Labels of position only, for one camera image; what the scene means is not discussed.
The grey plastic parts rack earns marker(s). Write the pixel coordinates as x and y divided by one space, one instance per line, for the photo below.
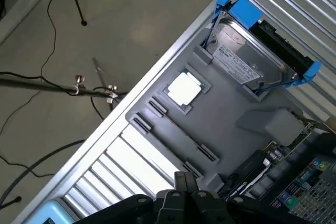
223 108

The silver CPU chip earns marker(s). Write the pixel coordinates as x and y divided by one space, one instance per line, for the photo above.
183 89

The silver hard disk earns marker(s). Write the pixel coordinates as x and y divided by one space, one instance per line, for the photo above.
244 51

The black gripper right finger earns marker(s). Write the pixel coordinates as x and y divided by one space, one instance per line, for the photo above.
204 208

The green graphics card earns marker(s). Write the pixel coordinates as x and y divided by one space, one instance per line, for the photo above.
296 140

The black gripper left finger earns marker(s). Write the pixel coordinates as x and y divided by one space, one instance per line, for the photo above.
168 208

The black stand pole with clamps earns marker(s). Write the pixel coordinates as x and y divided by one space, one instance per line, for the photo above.
52 86

